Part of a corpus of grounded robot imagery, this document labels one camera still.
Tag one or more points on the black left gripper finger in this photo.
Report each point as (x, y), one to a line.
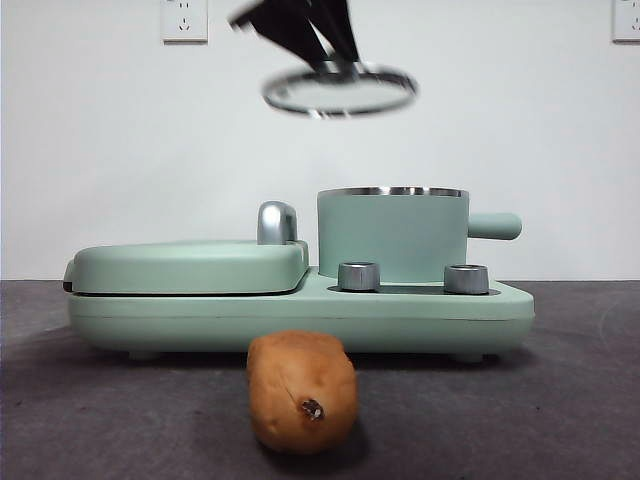
(337, 30)
(280, 25)

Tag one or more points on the glass pot lid green knob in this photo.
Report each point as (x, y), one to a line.
(340, 95)

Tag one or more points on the brown potato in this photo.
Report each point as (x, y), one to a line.
(300, 390)

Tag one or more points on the silver control knob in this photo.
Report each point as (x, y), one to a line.
(359, 276)
(466, 279)

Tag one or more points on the mint green griddle cover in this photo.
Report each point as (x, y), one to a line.
(175, 265)

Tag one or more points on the mint green breakfast machine base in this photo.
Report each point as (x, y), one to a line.
(425, 320)

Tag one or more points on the white wall socket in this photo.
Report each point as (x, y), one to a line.
(184, 22)
(627, 20)

